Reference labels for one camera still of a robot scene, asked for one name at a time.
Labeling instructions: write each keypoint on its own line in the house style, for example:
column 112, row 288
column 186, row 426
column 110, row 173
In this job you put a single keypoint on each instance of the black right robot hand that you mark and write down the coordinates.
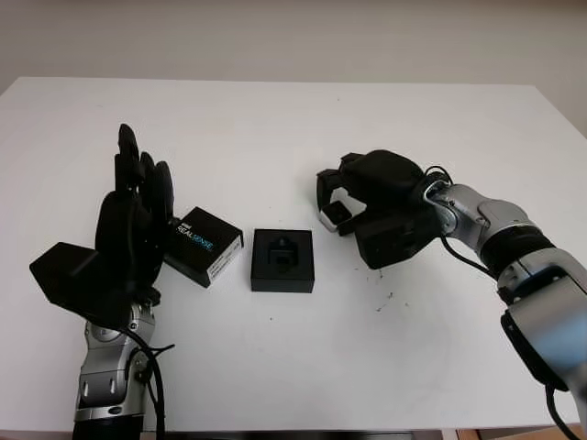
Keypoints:
column 390, row 183

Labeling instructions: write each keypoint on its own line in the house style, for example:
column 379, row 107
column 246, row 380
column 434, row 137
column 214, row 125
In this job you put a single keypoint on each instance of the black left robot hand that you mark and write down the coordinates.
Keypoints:
column 128, row 247

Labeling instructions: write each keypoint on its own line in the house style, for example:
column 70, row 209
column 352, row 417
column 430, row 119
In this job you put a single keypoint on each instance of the black RealSense box lid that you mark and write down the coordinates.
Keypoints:
column 202, row 243

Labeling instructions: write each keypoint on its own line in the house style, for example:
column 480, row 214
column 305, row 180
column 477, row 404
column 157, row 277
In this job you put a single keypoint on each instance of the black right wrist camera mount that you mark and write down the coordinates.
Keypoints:
column 390, row 243

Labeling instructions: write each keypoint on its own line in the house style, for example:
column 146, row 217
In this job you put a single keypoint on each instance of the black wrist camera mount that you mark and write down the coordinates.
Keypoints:
column 64, row 275
column 390, row 243

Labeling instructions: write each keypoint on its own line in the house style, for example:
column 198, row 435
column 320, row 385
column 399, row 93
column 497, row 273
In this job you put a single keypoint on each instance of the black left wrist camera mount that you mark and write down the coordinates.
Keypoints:
column 64, row 275

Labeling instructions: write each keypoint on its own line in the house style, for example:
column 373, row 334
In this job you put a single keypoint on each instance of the black camera box base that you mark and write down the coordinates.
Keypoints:
column 261, row 279

